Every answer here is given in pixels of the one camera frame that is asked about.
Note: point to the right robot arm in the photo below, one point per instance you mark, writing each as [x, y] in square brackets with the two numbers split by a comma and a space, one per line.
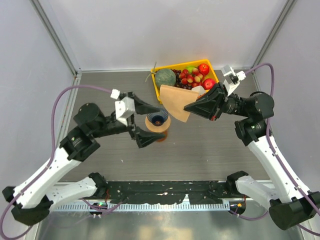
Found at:
[291, 202]

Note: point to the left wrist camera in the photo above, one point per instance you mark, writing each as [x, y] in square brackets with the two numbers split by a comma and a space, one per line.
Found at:
[124, 106]

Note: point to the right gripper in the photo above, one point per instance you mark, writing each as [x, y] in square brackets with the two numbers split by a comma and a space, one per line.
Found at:
[211, 104]

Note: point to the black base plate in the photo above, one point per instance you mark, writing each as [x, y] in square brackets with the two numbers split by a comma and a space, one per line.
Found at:
[168, 192]

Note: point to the wooden ring collar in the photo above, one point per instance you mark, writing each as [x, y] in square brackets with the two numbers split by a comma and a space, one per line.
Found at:
[158, 128]

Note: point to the brown paper coffee filter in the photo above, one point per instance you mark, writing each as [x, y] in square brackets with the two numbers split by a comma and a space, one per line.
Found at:
[175, 99]

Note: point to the orange coffee filter box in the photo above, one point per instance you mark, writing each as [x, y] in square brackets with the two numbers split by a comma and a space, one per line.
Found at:
[199, 90]

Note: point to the white cable duct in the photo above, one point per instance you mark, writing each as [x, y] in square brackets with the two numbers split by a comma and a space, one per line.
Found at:
[185, 206]

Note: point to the red apple back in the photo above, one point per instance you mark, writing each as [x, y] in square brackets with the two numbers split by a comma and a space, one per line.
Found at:
[204, 69]

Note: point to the red apple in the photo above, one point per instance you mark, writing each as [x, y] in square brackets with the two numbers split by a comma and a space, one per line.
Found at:
[204, 69]
[208, 83]

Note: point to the green melon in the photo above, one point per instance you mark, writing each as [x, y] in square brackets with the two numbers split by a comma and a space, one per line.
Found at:
[165, 77]

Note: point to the orange glass carafe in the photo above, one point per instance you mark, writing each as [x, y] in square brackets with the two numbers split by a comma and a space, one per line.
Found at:
[164, 136]

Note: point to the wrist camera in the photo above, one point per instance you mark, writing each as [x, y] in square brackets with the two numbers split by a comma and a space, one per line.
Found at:
[232, 79]
[124, 106]

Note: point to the blue plastic dripper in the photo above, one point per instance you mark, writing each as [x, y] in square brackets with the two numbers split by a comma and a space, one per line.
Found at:
[158, 118]

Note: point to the dark grape bunch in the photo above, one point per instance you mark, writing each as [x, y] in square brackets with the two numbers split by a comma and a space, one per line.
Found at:
[183, 79]

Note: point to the red apple front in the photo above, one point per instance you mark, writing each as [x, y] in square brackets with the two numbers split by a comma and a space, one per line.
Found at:
[208, 83]

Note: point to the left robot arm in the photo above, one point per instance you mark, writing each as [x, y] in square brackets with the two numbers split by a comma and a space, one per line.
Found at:
[34, 199]

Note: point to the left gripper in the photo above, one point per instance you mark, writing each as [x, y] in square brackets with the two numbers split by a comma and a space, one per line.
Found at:
[143, 138]

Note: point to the yellow plastic tray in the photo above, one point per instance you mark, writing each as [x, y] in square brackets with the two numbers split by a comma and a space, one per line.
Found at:
[182, 66]

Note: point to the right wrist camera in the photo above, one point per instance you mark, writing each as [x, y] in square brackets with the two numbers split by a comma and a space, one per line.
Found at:
[232, 79]

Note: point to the green apple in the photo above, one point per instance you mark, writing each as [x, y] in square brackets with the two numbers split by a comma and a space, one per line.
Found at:
[190, 68]

